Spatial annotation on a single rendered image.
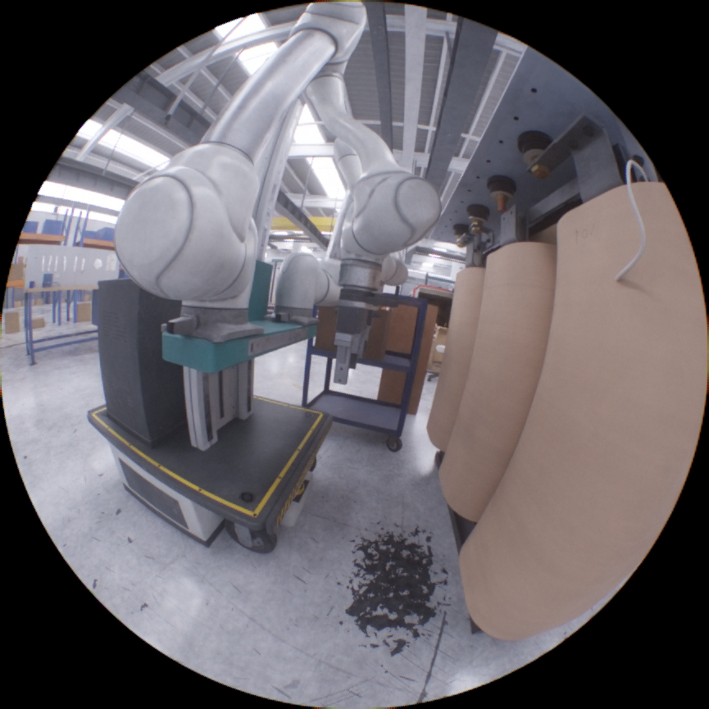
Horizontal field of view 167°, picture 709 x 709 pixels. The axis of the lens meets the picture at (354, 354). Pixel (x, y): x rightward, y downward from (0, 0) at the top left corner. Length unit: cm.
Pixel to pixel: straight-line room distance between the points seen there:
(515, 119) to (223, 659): 150
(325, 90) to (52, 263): 421
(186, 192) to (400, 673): 101
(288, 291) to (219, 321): 45
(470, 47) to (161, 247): 436
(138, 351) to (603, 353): 99
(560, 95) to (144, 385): 127
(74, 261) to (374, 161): 444
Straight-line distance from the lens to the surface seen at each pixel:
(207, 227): 28
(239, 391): 98
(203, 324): 49
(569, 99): 71
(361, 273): 49
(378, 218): 35
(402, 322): 192
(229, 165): 34
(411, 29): 821
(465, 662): 91
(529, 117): 74
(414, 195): 34
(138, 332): 76
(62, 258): 453
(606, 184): 56
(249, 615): 85
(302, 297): 90
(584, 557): 48
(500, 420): 73
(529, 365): 69
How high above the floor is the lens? 81
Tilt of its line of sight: 11 degrees down
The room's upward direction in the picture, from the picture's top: 8 degrees clockwise
